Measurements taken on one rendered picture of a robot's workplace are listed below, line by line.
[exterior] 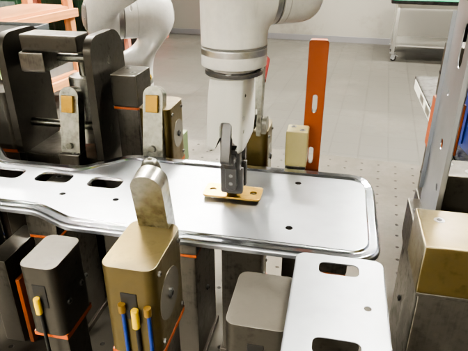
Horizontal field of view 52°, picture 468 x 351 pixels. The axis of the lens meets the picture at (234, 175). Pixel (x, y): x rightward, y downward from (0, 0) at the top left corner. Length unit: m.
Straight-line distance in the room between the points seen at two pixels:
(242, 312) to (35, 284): 0.26
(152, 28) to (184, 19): 6.49
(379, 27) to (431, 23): 0.67
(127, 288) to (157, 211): 0.09
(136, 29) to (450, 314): 1.00
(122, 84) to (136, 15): 0.41
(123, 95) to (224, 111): 0.34
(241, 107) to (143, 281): 0.24
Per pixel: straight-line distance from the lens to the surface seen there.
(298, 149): 0.77
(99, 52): 0.89
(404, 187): 1.45
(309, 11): 0.63
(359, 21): 7.24
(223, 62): 0.59
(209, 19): 0.59
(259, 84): 0.78
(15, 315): 0.93
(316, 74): 0.77
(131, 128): 0.92
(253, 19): 0.59
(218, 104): 0.60
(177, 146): 0.91
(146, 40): 1.32
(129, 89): 0.90
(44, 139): 1.06
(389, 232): 1.22
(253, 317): 0.53
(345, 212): 0.68
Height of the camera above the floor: 1.34
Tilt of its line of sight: 26 degrees down
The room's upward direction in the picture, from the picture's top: straight up
